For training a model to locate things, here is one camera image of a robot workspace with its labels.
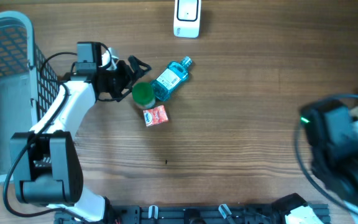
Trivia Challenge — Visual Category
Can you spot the white barcode scanner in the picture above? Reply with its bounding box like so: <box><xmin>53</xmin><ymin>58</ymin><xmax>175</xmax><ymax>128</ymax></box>
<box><xmin>173</xmin><ymin>0</ymin><xmax>201</xmax><ymax>39</ymax></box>

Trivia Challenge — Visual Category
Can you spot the green lid jar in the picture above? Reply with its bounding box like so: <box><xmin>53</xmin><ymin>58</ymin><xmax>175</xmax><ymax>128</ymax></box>
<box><xmin>132</xmin><ymin>82</ymin><xmax>155</xmax><ymax>110</ymax></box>

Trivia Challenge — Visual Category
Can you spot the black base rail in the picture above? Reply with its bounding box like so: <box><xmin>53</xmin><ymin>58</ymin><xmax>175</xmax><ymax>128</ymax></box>
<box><xmin>53</xmin><ymin>203</ymin><xmax>332</xmax><ymax>224</ymax></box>

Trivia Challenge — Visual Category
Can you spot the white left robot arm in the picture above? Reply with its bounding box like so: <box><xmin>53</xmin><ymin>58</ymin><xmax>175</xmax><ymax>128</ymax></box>
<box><xmin>2</xmin><ymin>42</ymin><xmax>152</xmax><ymax>223</ymax></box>

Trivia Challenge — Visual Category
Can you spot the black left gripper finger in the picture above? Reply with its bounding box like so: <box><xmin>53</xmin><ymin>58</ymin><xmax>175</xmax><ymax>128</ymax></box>
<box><xmin>128</xmin><ymin>55</ymin><xmax>152</xmax><ymax>82</ymax></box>
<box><xmin>117</xmin><ymin>83</ymin><xmax>133</xmax><ymax>100</ymax></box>

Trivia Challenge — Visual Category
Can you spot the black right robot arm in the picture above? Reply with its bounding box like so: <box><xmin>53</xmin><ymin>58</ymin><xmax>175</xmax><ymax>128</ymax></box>
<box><xmin>294</xmin><ymin>95</ymin><xmax>358</xmax><ymax>216</ymax></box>

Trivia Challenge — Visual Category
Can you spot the grey plastic shopping basket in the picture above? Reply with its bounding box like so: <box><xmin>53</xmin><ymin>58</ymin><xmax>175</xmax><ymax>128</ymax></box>
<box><xmin>0</xmin><ymin>11</ymin><xmax>58</xmax><ymax>184</ymax></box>

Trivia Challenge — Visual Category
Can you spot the red tissue packet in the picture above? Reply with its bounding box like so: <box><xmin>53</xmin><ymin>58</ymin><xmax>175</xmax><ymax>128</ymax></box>
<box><xmin>143</xmin><ymin>105</ymin><xmax>168</xmax><ymax>127</ymax></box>

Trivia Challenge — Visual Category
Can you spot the blue mouthwash bottle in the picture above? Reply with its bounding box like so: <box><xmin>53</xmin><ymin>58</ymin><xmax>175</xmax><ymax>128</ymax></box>
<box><xmin>150</xmin><ymin>56</ymin><xmax>193</xmax><ymax>101</ymax></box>

